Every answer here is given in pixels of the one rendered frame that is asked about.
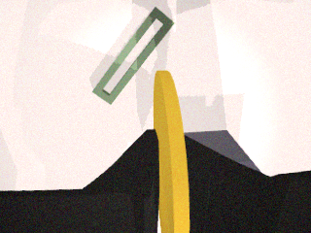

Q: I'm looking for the gold coin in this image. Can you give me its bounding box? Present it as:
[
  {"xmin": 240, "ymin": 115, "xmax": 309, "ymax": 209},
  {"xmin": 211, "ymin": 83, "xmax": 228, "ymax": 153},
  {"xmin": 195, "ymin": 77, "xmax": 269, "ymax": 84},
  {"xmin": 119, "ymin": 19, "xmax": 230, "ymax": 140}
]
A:
[{"xmin": 153, "ymin": 71, "xmax": 190, "ymax": 233}]

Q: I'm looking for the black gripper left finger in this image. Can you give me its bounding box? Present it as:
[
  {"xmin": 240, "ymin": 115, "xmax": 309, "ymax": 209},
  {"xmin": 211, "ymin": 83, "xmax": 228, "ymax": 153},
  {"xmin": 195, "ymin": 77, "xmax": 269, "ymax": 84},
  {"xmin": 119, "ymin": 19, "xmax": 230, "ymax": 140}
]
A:
[{"xmin": 0, "ymin": 128, "xmax": 159, "ymax": 233}]

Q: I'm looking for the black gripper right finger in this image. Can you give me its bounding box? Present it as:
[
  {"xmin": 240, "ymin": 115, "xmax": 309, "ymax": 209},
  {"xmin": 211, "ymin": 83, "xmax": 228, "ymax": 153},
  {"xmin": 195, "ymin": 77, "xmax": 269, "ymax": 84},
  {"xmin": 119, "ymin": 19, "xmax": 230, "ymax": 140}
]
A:
[{"xmin": 184, "ymin": 135, "xmax": 311, "ymax": 233}]

